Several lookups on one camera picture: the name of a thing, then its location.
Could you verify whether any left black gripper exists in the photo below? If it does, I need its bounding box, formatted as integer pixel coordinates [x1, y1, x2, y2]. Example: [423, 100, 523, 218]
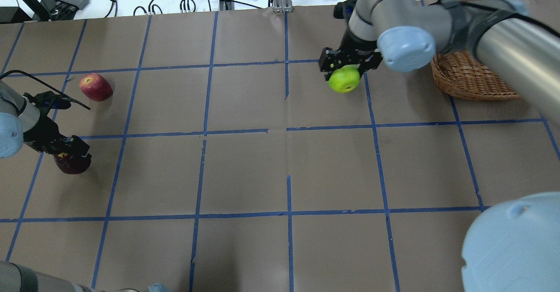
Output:
[23, 92, 91, 158]

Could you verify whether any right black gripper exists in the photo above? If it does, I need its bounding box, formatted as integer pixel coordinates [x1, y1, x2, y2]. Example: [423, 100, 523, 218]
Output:
[318, 47, 382, 74]

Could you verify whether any green apple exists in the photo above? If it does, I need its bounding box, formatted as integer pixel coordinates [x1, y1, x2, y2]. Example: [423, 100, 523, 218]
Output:
[328, 65, 361, 93]

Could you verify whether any dark purple apple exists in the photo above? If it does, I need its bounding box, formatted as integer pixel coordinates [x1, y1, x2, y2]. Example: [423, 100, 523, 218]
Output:
[53, 153, 92, 175]

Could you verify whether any red yellow apple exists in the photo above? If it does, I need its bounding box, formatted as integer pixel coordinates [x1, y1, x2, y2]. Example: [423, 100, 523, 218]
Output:
[79, 73, 113, 101]

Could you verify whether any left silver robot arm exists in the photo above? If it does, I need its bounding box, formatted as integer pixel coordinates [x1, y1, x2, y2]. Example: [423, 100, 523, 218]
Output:
[0, 82, 91, 158]

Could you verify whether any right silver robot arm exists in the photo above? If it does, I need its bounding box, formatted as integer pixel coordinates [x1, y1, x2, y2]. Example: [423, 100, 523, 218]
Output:
[318, 0, 560, 292]

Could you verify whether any woven wicker basket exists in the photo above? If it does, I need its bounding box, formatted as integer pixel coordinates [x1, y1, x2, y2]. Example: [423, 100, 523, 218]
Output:
[430, 50, 520, 101]

